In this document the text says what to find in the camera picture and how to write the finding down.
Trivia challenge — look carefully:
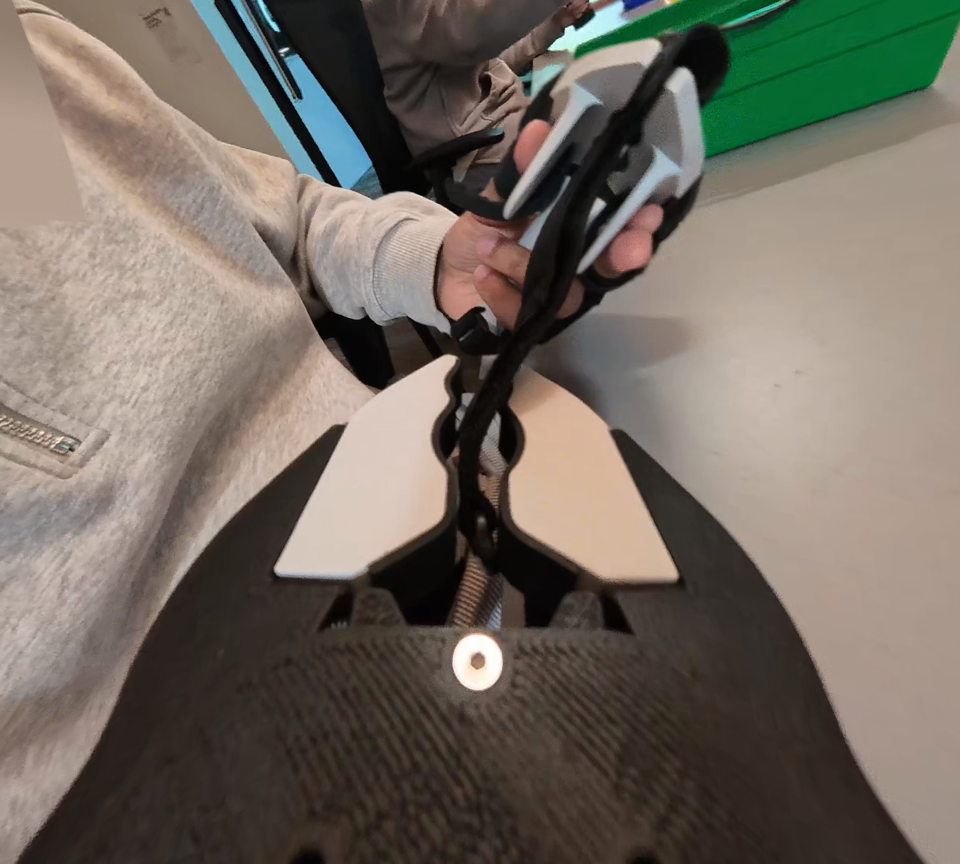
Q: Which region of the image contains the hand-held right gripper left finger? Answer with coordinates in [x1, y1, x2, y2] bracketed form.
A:
[272, 354, 462, 589]

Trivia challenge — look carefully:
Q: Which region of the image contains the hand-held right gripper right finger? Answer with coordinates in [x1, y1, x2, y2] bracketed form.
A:
[501, 365, 681, 587]

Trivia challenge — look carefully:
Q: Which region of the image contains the silver metal hose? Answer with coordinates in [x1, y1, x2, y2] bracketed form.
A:
[448, 391, 520, 632]

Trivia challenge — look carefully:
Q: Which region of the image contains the green plastic bin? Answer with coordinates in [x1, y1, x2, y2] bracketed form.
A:
[572, 0, 960, 158]

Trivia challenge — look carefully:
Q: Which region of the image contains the black cord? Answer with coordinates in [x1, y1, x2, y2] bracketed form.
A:
[453, 42, 691, 576]

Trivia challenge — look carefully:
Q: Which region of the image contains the person's left forearm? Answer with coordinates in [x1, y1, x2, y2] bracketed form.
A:
[225, 136, 460, 336]

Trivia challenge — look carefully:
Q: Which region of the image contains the grey desk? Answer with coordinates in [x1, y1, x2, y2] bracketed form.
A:
[517, 1, 960, 864]

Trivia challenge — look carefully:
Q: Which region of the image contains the person's left hand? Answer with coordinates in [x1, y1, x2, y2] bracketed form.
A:
[433, 120, 670, 338]

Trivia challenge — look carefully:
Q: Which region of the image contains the person's grey hoodie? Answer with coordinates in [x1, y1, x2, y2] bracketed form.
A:
[0, 0, 391, 864]

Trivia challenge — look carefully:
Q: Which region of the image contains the black office chair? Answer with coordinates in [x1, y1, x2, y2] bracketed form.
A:
[255, 0, 505, 388]

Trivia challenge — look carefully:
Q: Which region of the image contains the black door handle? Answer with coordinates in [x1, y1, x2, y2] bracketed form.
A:
[199, 0, 306, 103]

